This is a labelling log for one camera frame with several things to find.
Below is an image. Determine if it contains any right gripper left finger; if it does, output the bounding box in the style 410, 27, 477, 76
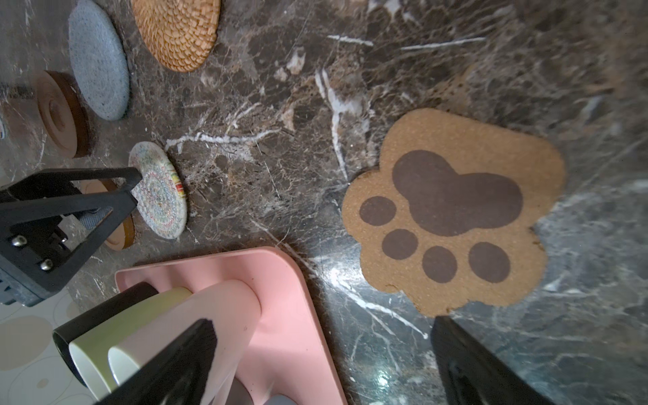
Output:
99, 318, 218, 405

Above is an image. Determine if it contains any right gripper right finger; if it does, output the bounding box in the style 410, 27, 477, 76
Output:
430, 316, 553, 405

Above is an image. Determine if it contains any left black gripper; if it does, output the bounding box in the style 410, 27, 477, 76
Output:
1, 167, 142, 307

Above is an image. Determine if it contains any light brown wooden coaster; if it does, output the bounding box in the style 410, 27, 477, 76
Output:
80, 179, 135, 251

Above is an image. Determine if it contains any dark brown wooden coaster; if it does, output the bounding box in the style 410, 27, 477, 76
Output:
34, 70, 89, 159

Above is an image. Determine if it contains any white woven round coaster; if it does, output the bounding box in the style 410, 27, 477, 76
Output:
128, 142, 188, 240

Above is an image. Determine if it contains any cork paw print coaster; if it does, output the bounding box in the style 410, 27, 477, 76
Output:
342, 108, 565, 317

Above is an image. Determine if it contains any grey felt round coaster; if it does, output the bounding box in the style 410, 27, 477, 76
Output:
69, 1, 130, 121

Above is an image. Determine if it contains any woven rattan round coaster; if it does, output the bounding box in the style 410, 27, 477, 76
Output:
131, 0, 221, 73

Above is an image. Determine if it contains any pink rectangular tray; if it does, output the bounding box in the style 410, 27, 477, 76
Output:
109, 247, 346, 404

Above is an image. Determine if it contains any black mug rear left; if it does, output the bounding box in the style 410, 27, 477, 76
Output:
52, 282, 159, 386

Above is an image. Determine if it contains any pink handled white mug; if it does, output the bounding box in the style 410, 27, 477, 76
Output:
107, 279, 263, 405

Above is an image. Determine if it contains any green handled white mug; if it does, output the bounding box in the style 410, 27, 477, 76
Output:
69, 287, 192, 400

